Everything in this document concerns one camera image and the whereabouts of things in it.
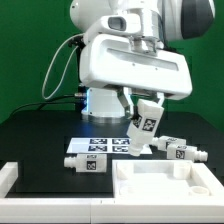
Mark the white square tabletop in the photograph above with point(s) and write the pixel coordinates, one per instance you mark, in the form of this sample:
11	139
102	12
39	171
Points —
140	179

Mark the white marker sheet with tags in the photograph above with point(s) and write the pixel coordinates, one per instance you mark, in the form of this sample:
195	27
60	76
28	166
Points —
99	145

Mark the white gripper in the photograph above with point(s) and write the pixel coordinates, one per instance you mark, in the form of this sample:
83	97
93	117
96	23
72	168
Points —
108	61

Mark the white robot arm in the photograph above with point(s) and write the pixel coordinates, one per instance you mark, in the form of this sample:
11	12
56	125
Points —
162	21

